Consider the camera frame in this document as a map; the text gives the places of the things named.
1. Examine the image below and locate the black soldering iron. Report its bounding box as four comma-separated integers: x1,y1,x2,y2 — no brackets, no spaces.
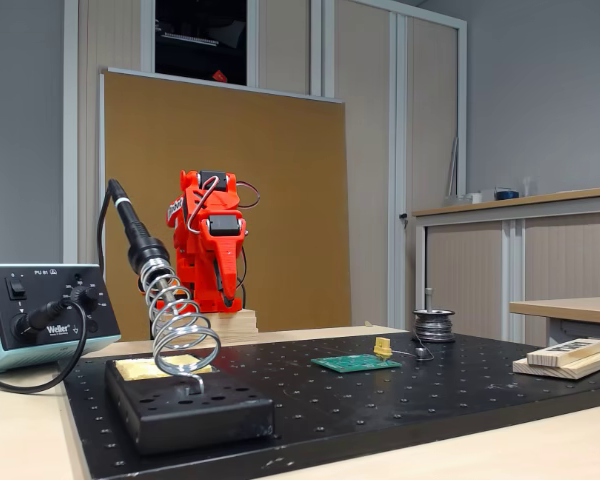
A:
107,178,189,321

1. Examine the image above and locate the brown cork board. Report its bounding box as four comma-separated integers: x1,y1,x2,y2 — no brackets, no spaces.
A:
98,68,352,341

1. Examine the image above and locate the green circuit board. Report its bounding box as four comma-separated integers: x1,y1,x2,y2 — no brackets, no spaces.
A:
310,352,403,374

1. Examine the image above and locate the teal black Weller soldering station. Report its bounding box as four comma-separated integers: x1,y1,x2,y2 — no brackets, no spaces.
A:
0,263,122,375

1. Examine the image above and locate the stack of wooden planks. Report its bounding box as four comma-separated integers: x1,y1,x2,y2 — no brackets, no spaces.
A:
199,308,259,346

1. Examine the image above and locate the yellow cleaning sponge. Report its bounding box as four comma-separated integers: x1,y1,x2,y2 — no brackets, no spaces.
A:
115,353,215,384

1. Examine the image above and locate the black stand with spring holder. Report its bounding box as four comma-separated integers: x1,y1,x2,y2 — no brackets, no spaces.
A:
104,257,275,455

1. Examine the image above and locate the tall beige cabinet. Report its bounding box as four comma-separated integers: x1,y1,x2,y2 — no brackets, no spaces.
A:
63,0,469,331

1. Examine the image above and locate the black perforated breadboard plate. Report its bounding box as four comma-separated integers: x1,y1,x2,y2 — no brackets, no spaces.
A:
62,332,600,480

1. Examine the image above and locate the low beige sideboard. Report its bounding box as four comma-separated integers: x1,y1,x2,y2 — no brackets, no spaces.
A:
412,185,600,346

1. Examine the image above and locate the wooden desk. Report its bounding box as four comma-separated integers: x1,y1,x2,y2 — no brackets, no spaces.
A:
508,295,600,349

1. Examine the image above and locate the wooden plank with KAPLA print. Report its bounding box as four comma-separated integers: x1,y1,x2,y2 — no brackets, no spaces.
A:
526,337,600,366

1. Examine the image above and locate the plain wooden plank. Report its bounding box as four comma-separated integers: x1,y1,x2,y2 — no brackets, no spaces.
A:
512,348,600,381

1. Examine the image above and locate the black soldering iron cable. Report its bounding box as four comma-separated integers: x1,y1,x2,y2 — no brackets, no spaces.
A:
0,178,126,396

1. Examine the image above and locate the thin solder wire strand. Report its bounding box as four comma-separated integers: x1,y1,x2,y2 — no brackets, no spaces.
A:
389,335,436,364

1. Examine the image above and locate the solder wire spool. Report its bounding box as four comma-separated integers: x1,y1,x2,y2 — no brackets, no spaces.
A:
412,308,457,344

